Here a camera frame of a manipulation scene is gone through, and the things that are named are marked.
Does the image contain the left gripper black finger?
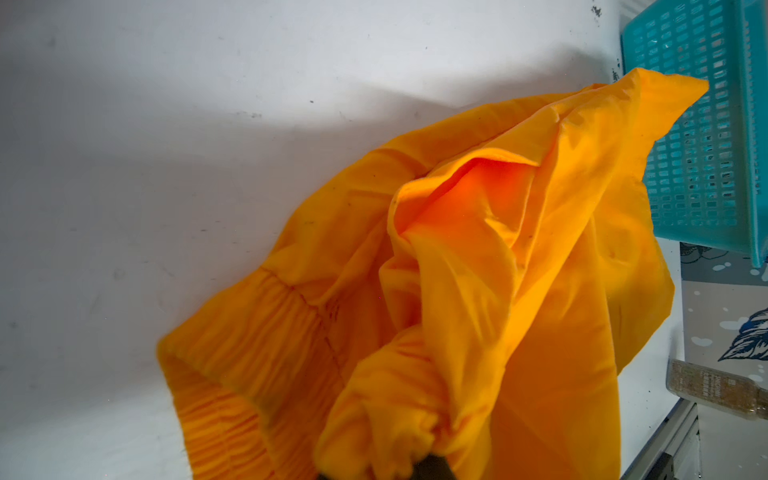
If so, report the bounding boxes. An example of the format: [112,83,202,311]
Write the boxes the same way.
[413,455,456,480]

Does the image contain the orange shorts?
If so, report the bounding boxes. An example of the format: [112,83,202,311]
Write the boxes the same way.
[157,69,708,479]

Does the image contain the teal plastic basket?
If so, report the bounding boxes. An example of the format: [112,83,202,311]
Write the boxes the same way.
[621,0,767,267]

